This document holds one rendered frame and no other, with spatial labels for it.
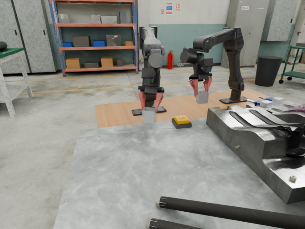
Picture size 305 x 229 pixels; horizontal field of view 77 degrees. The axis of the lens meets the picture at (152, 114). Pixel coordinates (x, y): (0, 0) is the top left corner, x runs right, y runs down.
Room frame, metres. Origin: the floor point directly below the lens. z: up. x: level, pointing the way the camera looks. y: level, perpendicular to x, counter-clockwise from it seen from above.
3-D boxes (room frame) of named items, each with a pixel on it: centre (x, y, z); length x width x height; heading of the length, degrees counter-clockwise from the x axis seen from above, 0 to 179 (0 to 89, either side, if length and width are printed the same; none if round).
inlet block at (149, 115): (0.76, 0.00, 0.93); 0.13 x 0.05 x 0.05; 169
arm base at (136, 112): (1.03, 0.02, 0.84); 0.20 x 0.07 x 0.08; 107
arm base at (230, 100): (1.21, -0.55, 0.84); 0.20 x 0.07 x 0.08; 107
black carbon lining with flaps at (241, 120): (0.67, -0.46, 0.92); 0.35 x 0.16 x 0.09; 12
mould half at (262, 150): (0.65, -0.45, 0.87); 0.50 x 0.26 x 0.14; 12
